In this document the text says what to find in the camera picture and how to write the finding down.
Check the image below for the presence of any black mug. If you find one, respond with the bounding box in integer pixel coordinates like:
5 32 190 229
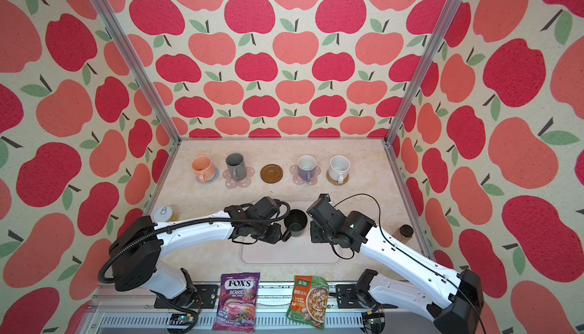
281 209 308 242

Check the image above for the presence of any rattan woven round coaster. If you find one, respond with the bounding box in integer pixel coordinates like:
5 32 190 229
326 171 350 186

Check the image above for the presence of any pink flower coaster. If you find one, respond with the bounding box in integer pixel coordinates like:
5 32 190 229
289 165 322 186
222 167 256 190

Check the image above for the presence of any brown wooden round coaster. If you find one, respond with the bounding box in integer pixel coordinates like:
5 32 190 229
260 164 284 184

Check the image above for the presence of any grey mug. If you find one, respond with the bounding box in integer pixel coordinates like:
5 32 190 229
225 153 247 181

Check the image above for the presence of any orange mug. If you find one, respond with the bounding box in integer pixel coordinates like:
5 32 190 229
191 155 215 182

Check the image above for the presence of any grey woven round coaster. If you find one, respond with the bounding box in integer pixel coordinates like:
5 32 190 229
196 167 220 185

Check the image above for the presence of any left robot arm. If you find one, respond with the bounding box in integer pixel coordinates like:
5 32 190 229
97 200 284 299

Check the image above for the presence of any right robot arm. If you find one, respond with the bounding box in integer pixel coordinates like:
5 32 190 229
307 206 485 333

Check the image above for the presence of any translucent plastic tray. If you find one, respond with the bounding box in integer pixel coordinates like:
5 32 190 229
240 224 341 266

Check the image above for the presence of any brown spice jar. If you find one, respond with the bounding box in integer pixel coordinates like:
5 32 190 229
396 224 414 244

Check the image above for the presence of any green snack bag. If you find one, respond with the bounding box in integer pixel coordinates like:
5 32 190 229
286 276 329 329

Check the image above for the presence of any purple Fox's candy bag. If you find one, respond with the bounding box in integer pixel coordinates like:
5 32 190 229
212 273 260 332

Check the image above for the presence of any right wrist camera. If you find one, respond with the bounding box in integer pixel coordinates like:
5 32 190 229
307 193 346 232

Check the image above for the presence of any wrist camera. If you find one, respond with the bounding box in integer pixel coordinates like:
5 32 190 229
246 197 280 220
307 193 346 232

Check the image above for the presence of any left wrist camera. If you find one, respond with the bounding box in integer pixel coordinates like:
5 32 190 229
246 197 280 220

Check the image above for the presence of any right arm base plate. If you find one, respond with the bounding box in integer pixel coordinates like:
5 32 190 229
329 284 398 311

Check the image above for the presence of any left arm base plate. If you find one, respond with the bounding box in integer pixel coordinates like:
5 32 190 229
170 285 219 311

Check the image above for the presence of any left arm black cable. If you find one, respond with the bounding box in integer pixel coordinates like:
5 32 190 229
97 199 291 334

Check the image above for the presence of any front aluminium frame rail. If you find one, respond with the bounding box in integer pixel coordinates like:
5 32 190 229
77 281 473 334

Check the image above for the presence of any right aluminium frame post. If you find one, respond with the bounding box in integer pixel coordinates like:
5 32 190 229
383 0 462 147

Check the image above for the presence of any aluminium frame post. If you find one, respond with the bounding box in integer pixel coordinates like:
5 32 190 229
90 0 181 145
383 0 462 147

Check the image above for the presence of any left aluminium frame post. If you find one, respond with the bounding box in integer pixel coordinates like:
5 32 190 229
90 0 181 145

